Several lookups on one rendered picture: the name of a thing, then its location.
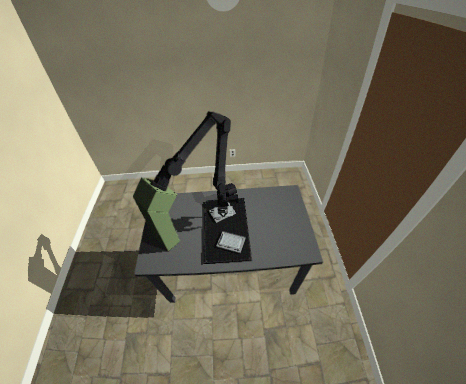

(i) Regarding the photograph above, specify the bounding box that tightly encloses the white multi-well plate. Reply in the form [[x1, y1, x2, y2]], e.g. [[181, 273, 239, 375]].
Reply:
[[220, 234, 242, 249]]

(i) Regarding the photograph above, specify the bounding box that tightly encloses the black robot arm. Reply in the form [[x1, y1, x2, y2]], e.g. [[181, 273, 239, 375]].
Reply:
[[151, 111, 238, 206]]

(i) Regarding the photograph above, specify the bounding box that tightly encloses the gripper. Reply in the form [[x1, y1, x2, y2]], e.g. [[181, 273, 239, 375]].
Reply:
[[217, 198, 228, 217]]

